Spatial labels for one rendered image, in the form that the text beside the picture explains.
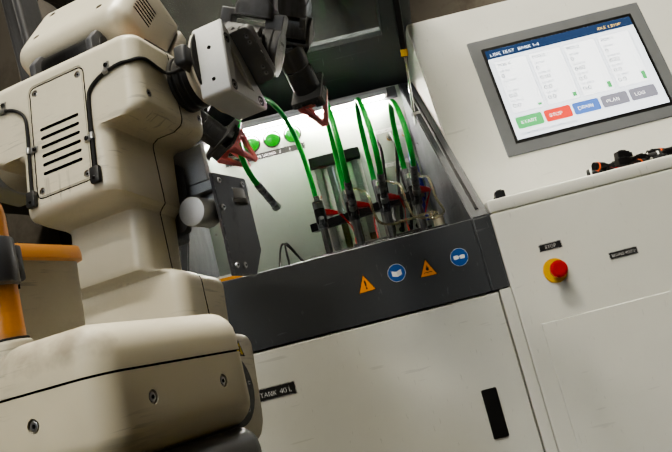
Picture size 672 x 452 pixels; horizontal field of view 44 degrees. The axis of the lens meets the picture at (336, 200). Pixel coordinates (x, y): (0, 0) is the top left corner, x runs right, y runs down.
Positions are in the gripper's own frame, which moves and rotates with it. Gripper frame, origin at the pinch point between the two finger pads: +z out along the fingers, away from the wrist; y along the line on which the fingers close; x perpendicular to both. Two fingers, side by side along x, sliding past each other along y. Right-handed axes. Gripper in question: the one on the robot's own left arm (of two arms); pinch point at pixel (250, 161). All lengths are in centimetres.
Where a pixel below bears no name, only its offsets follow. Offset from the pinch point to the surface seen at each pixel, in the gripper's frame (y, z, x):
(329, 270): -10.3, 22.0, 25.7
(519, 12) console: -47, 38, -60
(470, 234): -32, 41, 15
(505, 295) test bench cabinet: -32, 52, 24
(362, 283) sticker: -13.8, 28.6, 26.7
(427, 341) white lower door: -18, 45, 34
